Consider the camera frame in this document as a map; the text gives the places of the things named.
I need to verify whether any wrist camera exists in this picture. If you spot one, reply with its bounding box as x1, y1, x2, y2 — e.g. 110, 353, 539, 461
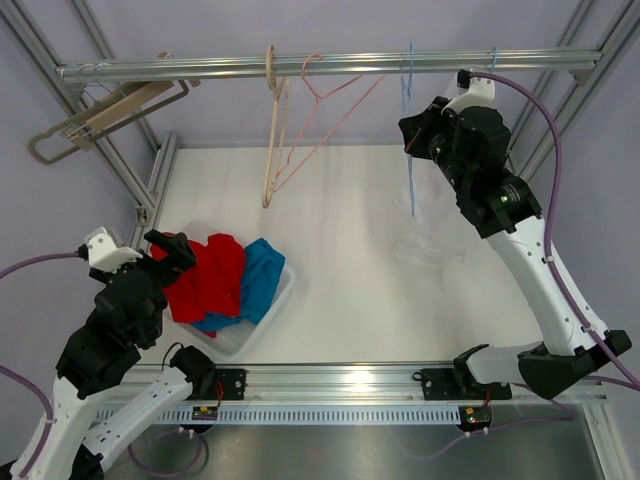
84, 227, 143, 273
444, 75, 496, 113

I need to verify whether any white t shirt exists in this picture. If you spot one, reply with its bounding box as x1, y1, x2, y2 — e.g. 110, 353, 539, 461
392, 164, 469, 272

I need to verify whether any blue wire hanger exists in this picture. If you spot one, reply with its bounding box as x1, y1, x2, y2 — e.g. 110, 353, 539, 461
488, 46, 500, 74

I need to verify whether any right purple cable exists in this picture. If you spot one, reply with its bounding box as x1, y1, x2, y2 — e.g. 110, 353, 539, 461
462, 70, 640, 391

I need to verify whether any light blue hanger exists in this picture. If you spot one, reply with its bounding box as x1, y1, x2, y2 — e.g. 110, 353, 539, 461
401, 42, 415, 217

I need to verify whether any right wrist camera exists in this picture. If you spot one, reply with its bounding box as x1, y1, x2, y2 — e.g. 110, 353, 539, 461
444, 75, 496, 113

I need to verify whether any left aluminium frame post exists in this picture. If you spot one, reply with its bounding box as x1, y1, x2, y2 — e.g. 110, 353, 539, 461
0, 0, 180, 311

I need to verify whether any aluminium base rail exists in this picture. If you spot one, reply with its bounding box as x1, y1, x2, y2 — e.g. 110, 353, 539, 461
106, 363, 607, 405

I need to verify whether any pink hanger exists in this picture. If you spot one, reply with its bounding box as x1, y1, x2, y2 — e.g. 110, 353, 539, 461
273, 52, 386, 196

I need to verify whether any beige empty hanger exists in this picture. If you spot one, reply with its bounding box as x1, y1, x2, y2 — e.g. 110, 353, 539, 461
60, 80, 200, 153

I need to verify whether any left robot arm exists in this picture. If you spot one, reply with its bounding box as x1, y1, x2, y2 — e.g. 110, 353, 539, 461
1, 227, 215, 479

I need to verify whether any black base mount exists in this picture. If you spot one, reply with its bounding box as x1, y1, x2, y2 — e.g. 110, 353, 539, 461
411, 367, 513, 401
189, 367, 247, 401

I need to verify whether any aluminium hanging rail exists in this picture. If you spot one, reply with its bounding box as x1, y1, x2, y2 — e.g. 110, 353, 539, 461
56, 47, 602, 85

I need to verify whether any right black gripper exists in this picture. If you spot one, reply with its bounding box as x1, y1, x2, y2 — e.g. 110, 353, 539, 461
401, 97, 472, 194

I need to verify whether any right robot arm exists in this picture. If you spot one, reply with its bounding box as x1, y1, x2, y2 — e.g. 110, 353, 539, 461
398, 97, 631, 399

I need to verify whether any beige plastic hanger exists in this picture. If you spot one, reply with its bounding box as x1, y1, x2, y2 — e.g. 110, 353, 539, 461
261, 45, 290, 209

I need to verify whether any white cable duct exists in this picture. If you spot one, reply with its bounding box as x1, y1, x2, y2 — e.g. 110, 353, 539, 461
85, 403, 461, 426

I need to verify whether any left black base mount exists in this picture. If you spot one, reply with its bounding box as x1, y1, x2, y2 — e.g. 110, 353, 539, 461
189, 367, 247, 401

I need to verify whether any blue t shirt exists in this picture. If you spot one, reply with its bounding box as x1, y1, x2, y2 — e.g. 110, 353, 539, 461
192, 238, 286, 337

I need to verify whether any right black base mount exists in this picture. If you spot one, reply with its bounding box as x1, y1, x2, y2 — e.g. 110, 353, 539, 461
411, 367, 513, 401

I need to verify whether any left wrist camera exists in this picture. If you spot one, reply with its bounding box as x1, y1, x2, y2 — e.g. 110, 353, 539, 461
84, 227, 143, 273

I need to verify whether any red t shirt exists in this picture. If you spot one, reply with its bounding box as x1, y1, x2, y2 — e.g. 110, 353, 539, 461
164, 233, 246, 324

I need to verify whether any right aluminium frame post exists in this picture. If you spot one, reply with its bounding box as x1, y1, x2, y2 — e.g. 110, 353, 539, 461
479, 0, 640, 311

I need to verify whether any aluminium frame post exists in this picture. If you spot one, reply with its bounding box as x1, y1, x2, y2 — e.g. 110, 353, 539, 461
479, 0, 640, 311
0, 0, 180, 311

